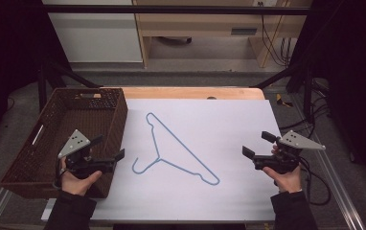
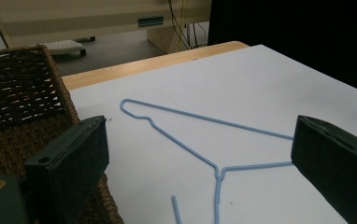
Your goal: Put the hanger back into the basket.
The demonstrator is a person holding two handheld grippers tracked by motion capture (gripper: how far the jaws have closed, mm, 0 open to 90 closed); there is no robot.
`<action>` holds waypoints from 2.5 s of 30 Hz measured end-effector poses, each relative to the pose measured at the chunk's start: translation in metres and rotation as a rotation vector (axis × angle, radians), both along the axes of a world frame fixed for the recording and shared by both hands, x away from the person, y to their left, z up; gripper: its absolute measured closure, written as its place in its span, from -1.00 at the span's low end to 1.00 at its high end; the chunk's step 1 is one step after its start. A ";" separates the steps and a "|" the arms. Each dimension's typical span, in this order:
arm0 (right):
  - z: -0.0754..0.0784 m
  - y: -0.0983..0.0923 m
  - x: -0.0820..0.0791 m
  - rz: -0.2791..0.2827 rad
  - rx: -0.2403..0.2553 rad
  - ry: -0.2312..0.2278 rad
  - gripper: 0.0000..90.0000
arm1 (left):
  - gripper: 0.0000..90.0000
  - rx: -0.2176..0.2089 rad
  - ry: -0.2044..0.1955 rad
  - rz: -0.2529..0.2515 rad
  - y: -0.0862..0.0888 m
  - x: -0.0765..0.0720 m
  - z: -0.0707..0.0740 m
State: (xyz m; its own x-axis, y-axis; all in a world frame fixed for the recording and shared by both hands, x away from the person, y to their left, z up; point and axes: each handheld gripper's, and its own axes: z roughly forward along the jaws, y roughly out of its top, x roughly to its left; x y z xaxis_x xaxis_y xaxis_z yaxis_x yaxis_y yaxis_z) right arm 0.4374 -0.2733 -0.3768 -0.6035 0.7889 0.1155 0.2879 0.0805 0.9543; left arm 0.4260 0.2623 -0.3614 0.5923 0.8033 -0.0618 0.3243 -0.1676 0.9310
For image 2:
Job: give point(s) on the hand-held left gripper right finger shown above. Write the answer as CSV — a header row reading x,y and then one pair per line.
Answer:
x,y
335,161

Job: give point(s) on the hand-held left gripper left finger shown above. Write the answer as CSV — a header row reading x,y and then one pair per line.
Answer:
x,y
70,161

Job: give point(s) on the brown woven wicker basket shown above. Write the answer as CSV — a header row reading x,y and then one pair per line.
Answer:
x,y
14,102

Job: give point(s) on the white wheeled dolly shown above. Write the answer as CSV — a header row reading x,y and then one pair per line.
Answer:
x,y
64,46

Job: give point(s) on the white paper sheet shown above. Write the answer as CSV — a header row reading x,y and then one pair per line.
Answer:
x,y
229,109

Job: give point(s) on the beige cabinet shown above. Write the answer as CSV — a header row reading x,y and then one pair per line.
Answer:
x,y
98,18

